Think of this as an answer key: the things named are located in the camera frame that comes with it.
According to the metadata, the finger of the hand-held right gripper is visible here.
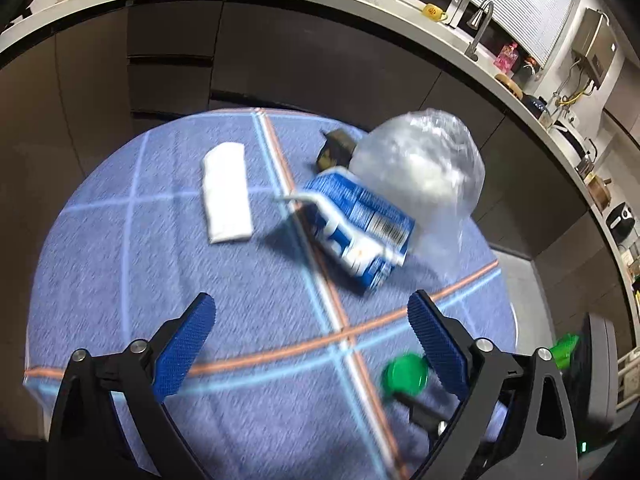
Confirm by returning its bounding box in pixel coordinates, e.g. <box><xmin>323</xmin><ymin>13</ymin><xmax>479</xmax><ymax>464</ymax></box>
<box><xmin>392</xmin><ymin>391</ymin><xmax>453</xmax><ymax>438</ymax></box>

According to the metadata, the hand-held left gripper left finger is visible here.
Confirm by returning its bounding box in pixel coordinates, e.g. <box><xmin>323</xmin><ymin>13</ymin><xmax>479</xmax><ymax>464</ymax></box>
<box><xmin>47</xmin><ymin>291</ymin><xmax>217</xmax><ymax>480</ymax></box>

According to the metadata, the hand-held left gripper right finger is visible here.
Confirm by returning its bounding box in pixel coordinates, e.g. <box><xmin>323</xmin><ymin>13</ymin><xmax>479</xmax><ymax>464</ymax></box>
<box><xmin>407</xmin><ymin>290</ymin><xmax>581</xmax><ymax>480</ymax></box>

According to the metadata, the green bottle cap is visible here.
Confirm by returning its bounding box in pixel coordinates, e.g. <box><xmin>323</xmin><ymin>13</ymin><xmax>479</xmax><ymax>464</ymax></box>
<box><xmin>381</xmin><ymin>353</ymin><xmax>430</xmax><ymax>393</ymax></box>

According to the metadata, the blue milk carton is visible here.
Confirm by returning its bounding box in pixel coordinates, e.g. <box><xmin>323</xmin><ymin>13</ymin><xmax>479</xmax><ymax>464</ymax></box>
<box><xmin>274</xmin><ymin>167</ymin><xmax>417</xmax><ymax>293</ymax></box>

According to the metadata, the white paper towel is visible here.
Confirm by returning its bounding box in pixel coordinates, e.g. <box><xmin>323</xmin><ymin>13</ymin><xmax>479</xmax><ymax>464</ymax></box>
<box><xmin>201</xmin><ymin>142</ymin><xmax>253</xmax><ymax>245</ymax></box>

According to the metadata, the clear plastic bag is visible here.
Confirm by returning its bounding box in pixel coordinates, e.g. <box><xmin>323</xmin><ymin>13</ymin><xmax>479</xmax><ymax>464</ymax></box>
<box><xmin>347</xmin><ymin>108</ymin><xmax>487</xmax><ymax>281</ymax></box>

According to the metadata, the dark olive wrapper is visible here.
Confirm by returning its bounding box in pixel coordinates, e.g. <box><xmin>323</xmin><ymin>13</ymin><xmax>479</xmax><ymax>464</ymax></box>
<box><xmin>316</xmin><ymin>129</ymin><xmax>358</xmax><ymax>171</ymax></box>

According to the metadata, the green plastic bag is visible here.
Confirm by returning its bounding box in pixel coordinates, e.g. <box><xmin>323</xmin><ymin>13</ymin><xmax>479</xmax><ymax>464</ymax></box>
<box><xmin>550</xmin><ymin>335</ymin><xmax>581</xmax><ymax>371</ymax></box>

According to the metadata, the blue checked tablecloth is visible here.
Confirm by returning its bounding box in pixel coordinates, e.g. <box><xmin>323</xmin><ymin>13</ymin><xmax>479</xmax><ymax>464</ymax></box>
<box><xmin>22</xmin><ymin>107</ymin><xmax>518</xmax><ymax>480</ymax></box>

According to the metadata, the black air fryer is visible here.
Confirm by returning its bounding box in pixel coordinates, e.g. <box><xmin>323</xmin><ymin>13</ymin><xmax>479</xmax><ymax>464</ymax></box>
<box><xmin>605</xmin><ymin>201</ymin><xmax>636</xmax><ymax>243</ymax></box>

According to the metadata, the brown pot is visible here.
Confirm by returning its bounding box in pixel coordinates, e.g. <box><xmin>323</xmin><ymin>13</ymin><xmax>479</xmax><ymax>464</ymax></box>
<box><xmin>587</xmin><ymin>172</ymin><xmax>613</xmax><ymax>211</ymax></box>

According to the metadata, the steel kettle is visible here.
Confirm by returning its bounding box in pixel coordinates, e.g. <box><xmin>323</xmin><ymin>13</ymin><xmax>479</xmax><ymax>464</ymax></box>
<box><xmin>575</xmin><ymin>140</ymin><xmax>601</xmax><ymax>178</ymax></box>

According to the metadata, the white rice cooker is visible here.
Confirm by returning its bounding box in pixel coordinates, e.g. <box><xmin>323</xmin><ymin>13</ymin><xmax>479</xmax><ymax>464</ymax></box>
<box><xmin>552</xmin><ymin>120</ymin><xmax>586</xmax><ymax>158</ymax></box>

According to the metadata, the wooden bowl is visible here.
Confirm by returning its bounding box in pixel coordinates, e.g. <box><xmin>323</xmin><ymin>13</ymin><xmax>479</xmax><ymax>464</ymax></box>
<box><xmin>495</xmin><ymin>74</ymin><xmax>523</xmax><ymax>96</ymax></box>

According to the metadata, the pink bottle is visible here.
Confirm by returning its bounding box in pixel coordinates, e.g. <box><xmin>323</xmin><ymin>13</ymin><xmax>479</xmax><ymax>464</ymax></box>
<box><xmin>494</xmin><ymin>42</ymin><xmax>518</xmax><ymax>75</ymax></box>

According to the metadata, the steel kitchen faucet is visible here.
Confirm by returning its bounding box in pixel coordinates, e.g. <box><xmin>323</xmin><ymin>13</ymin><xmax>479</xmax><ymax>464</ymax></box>
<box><xmin>465</xmin><ymin>0</ymin><xmax>495</xmax><ymax>63</ymax></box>

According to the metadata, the kitchen counter with dark cabinets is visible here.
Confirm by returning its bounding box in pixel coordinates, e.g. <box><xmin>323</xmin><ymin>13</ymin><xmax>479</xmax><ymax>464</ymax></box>
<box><xmin>0</xmin><ymin>0</ymin><xmax>640</xmax><ymax>361</ymax></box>

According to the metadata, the steel water heater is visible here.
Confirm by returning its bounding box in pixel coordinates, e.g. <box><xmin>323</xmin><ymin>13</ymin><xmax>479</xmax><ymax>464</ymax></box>
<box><xmin>571</xmin><ymin>7</ymin><xmax>618</xmax><ymax>88</ymax></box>

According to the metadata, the yellow gas hose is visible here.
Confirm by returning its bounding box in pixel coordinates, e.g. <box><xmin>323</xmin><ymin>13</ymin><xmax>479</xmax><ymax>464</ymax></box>
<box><xmin>552</xmin><ymin>82</ymin><xmax>598</xmax><ymax>108</ymax></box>

